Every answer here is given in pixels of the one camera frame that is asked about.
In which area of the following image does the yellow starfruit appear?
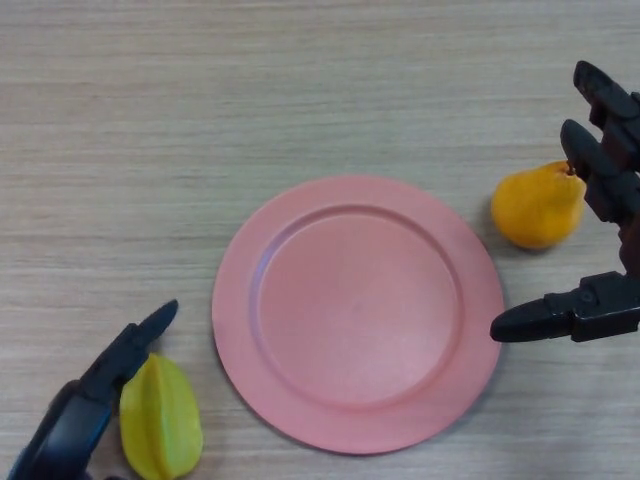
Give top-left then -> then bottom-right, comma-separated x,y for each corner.
118,352 -> 205,480

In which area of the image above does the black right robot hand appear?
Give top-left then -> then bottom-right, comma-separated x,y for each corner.
489,60 -> 640,344

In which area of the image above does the orange yellow pear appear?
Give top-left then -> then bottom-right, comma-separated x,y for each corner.
490,160 -> 587,250

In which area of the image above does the pink round plate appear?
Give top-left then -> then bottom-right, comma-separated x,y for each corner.
210,174 -> 505,455

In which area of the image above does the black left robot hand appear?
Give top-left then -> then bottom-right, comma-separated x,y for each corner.
0,298 -> 180,480

